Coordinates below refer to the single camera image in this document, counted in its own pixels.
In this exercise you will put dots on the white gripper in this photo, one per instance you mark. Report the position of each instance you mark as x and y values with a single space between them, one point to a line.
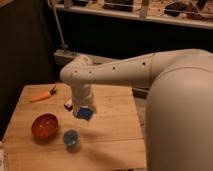
83 102

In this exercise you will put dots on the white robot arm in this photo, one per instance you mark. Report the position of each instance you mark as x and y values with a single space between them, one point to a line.
179 105

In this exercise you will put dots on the orange ceramic bowl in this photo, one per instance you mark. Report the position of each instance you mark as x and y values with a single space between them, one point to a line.
44 126

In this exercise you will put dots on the orange carrot toy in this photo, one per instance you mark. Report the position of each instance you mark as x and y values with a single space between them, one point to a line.
43 95

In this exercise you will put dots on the blue glass cup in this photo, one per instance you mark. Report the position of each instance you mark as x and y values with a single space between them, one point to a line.
71 138

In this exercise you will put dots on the metal pole stand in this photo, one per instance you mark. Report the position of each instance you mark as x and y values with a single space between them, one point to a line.
63 45

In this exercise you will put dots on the wooden table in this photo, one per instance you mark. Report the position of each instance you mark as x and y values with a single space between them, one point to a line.
111 140

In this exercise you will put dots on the white shelf ledge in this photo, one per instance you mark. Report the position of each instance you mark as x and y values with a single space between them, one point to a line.
131 16

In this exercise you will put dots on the black object on shelf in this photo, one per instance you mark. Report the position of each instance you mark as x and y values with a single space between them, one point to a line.
175 9

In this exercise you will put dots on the grey metal rail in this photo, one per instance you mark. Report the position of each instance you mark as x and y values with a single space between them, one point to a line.
62 58

